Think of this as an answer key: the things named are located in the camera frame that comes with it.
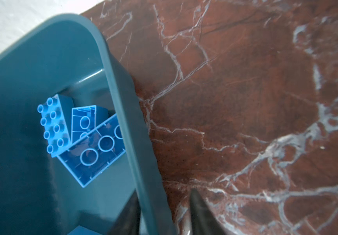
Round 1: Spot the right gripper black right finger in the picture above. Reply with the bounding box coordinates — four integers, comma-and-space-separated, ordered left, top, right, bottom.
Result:
189, 189, 226, 235

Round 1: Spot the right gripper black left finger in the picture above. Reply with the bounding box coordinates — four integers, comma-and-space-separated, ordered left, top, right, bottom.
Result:
107, 191, 141, 235

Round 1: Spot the blue lego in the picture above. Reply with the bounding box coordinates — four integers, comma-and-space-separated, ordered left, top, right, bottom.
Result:
37, 94, 74, 158
68, 226, 101, 235
57, 114, 126, 188
71, 105, 109, 143

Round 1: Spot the dark teal plastic bin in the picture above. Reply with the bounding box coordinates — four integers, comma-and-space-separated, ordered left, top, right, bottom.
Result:
0, 14, 177, 235

